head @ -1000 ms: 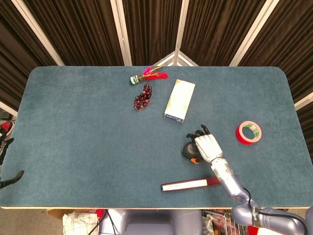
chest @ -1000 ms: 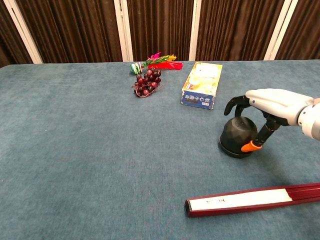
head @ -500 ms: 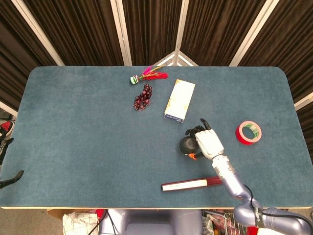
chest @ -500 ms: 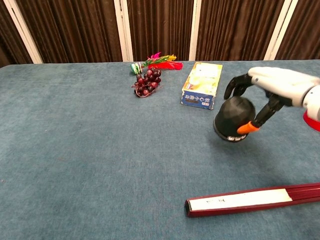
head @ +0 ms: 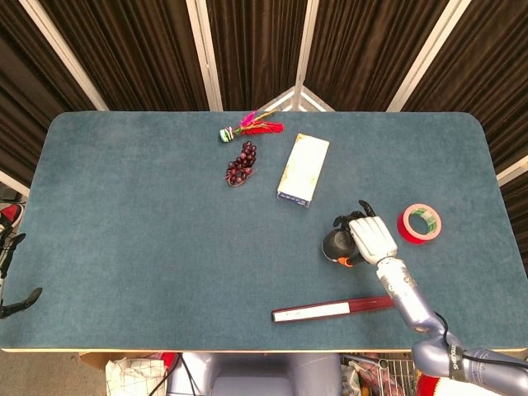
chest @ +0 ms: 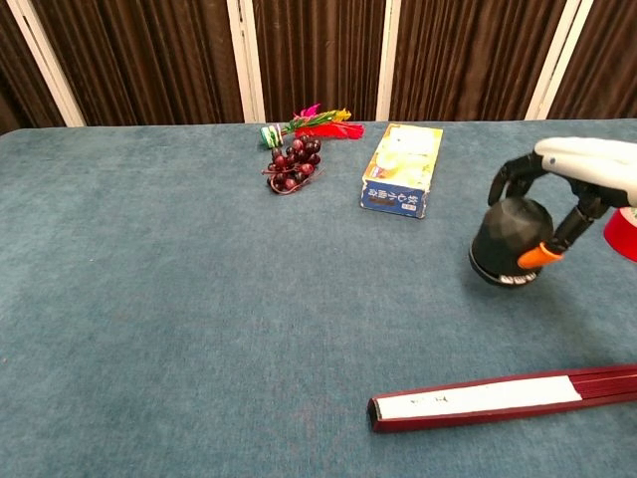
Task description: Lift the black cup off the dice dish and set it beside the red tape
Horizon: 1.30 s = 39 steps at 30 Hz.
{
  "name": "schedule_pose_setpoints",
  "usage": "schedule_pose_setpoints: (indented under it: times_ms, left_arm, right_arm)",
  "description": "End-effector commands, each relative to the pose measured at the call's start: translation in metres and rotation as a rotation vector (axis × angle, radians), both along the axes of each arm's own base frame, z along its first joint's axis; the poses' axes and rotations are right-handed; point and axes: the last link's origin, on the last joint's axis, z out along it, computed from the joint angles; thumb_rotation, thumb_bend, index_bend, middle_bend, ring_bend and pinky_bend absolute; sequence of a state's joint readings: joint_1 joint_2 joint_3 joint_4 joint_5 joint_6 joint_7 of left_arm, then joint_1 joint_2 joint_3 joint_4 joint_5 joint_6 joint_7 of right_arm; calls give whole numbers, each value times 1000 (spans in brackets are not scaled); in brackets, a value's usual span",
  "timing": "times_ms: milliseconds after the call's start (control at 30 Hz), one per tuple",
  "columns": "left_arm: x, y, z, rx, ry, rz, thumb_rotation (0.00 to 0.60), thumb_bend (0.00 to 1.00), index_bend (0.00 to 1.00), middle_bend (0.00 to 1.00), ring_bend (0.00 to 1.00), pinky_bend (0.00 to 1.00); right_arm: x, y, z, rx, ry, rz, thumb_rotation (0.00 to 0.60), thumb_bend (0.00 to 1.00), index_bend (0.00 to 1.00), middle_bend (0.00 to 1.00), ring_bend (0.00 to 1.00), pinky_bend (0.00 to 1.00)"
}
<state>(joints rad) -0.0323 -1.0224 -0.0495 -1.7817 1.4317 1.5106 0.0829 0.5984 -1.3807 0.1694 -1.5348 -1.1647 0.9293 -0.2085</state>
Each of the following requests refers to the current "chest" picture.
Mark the yellow and blue carton box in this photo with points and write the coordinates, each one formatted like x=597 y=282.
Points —
x=403 y=169

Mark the blue felt table cover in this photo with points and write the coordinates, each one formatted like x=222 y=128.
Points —
x=199 y=299

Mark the red tape roll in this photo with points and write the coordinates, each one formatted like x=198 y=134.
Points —
x=622 y=236

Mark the colourful feather shuttlecock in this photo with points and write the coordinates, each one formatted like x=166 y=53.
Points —
x=318 y=128

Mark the dark metal bowl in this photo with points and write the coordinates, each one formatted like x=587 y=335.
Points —
x=492 y=277

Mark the brown folding screen white frame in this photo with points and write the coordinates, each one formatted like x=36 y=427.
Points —
x=149 y=60

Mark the folded dark red fan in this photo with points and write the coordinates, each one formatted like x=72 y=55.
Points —
x=497 y=401

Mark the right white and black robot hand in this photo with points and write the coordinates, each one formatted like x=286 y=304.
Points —
x=592 y=164

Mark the purple plastic grape bunch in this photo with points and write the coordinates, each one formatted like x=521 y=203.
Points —
x=293 y=164

